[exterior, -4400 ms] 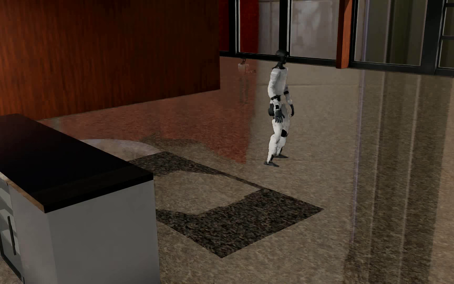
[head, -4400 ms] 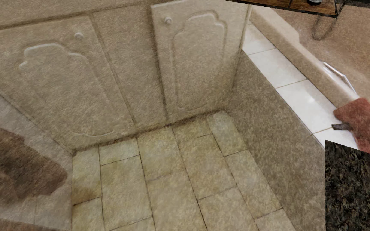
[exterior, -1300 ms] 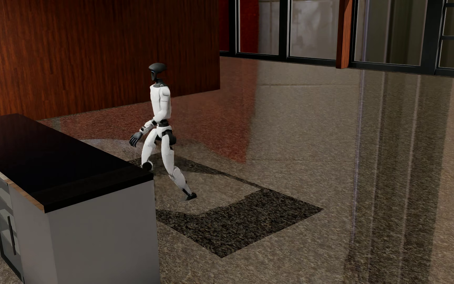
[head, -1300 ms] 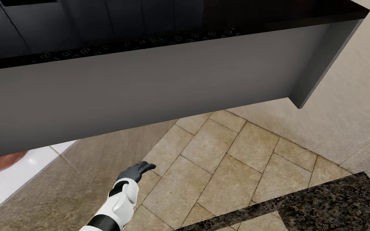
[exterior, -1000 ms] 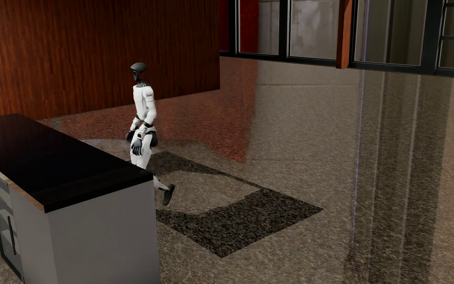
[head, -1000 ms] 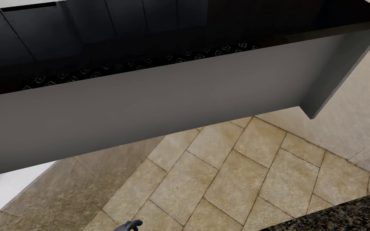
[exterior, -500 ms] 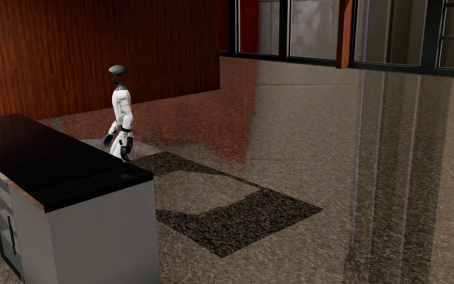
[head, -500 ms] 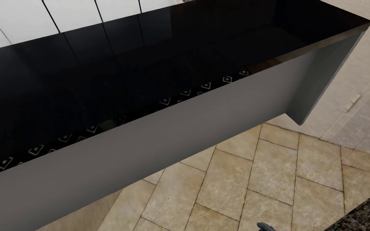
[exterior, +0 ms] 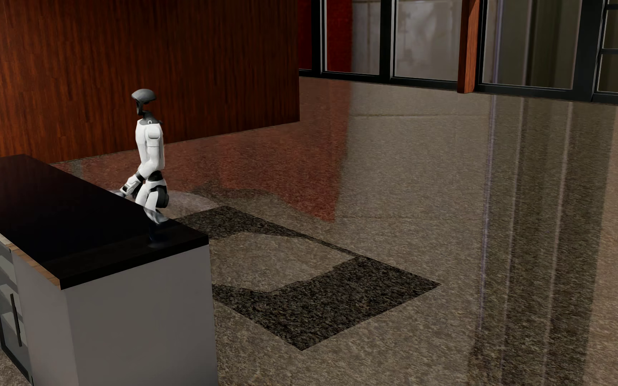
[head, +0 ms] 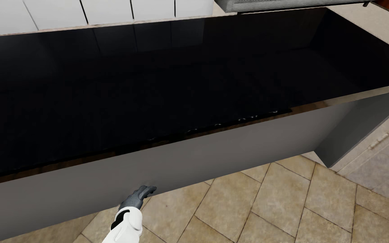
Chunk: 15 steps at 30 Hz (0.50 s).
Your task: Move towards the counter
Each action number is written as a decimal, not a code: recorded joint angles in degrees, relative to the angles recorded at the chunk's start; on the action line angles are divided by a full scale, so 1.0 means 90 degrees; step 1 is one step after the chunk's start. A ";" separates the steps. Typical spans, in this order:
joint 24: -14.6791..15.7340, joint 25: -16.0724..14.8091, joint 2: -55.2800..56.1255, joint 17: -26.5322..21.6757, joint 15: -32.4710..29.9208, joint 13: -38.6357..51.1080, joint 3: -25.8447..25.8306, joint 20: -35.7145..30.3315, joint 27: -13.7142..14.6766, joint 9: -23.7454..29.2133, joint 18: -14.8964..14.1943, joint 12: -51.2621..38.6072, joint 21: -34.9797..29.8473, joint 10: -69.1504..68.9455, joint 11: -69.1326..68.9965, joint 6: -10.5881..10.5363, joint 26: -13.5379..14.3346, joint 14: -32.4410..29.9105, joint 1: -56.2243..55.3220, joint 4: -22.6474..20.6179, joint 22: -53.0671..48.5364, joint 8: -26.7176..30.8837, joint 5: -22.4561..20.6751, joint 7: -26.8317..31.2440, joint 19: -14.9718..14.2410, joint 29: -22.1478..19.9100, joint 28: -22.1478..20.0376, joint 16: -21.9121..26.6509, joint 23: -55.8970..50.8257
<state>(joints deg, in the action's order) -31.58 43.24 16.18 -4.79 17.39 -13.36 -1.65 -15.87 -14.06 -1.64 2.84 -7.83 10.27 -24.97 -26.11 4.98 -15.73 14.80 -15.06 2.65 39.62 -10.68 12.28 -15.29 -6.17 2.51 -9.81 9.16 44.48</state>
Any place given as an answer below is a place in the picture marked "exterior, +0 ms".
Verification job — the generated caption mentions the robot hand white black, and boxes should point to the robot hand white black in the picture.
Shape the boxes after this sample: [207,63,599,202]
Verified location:
[119,174,143,198]

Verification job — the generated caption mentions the grey counter with black top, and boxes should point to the grey counter with black top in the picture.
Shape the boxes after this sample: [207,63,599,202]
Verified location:
[0,154,219,386]

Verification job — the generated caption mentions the left robot leg white black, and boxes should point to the left robot leg white black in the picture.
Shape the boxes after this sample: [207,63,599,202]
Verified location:
[136,171,171,224]

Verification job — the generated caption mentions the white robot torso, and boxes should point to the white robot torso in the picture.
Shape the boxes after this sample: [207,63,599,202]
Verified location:
[135,112,166,179]

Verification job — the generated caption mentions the robot head dark grey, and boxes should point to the robot head dark grey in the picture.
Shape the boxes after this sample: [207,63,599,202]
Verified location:
[131,88,157,117]

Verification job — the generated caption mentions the glass cabinet door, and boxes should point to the glass cabinet door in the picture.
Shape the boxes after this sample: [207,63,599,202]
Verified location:
[0,224,34,383]

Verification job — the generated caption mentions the wooden pillar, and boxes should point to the wooden pillar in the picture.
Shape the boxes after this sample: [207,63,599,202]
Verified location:
[457,0,482,94]

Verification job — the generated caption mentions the black door handle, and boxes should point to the black door handle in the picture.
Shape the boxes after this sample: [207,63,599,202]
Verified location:
[10,293,23,348]

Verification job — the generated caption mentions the black window frame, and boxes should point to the black window frame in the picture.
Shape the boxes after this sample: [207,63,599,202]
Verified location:
[298,0,618,108]

